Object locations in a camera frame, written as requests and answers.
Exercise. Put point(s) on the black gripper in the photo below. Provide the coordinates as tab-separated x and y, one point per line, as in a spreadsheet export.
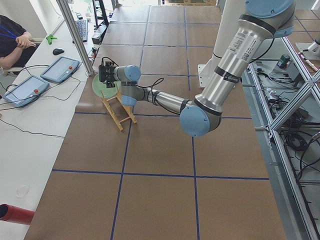
110	76

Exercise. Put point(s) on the light green round plate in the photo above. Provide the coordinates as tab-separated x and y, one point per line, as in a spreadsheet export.
103	88

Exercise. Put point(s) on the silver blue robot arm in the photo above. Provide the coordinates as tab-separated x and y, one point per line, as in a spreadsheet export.
251	22

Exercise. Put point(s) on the wooden dish rack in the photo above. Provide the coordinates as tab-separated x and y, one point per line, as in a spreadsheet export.
120	113

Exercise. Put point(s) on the blue teach pendant far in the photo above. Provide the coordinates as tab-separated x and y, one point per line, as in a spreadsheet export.
60	70

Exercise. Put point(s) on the blue teach pendant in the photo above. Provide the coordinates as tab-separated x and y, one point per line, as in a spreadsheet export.
27	91
60	70

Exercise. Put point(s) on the black keyboard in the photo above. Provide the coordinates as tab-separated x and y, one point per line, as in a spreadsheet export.
82	28

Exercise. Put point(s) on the black computer mouse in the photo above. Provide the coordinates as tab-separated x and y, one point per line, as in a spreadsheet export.
58	51

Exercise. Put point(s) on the green clamp tool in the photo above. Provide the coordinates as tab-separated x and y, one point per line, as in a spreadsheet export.
50	39

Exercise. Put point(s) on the blue teach pendant near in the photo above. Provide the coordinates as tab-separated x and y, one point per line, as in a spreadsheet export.
27	91

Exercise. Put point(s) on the seated person dark shirt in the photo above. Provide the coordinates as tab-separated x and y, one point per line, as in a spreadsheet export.
16	46

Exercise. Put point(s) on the red cylinder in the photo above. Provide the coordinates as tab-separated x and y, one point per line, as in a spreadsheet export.
14	214

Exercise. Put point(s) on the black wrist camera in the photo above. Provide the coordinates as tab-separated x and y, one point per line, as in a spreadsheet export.
107	62

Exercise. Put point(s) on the aluminium frame post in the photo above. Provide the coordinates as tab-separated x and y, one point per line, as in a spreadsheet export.
68	17

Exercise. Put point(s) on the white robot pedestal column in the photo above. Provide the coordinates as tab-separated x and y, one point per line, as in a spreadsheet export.
226	32

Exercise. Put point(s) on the aluminium truss frame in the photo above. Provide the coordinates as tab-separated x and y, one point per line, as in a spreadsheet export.
284	98

